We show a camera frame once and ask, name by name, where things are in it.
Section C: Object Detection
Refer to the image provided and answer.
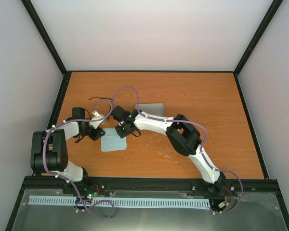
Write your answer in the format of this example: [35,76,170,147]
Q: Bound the light blue cleaning cloth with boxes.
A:
[101,128,127,152]

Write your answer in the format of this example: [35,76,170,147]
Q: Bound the pink glasses case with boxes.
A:
[138,103,164,116]

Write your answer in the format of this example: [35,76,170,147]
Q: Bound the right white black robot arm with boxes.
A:
[111,106,226,195]

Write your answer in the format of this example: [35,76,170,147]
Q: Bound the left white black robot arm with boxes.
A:
[30,107,107,194]

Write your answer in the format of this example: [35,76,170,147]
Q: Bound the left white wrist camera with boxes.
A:
[89,110,107,129]

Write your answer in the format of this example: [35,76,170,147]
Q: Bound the black thin-frame sunglasses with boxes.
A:
[90,97,113,121]

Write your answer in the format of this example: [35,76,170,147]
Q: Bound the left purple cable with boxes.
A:
[42,100,115,219]

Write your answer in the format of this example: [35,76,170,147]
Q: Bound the light blue slotted cable duct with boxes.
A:
[27,195,210,210]

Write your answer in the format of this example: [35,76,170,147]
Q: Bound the left black frame post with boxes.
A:
[21,0,67,76]

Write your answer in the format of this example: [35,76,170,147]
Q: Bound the black frame post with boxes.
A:
[21,0,67,76]
[233,0,283,77]

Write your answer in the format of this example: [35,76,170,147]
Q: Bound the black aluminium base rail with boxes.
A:
[23,176,279,198]

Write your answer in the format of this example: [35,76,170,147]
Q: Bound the right black frame post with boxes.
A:
[233,0,283,77]

